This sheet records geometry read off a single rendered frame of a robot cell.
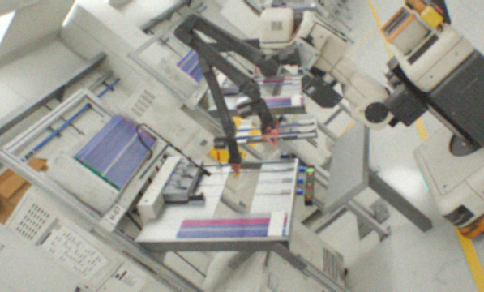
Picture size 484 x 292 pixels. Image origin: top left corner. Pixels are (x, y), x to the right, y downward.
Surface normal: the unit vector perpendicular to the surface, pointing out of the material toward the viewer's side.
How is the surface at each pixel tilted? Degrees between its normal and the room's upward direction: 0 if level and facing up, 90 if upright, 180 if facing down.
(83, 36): 90
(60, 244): 88
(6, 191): 80
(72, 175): 90
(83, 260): 93
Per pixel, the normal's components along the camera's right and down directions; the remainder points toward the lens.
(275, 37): -0.14, 0.43
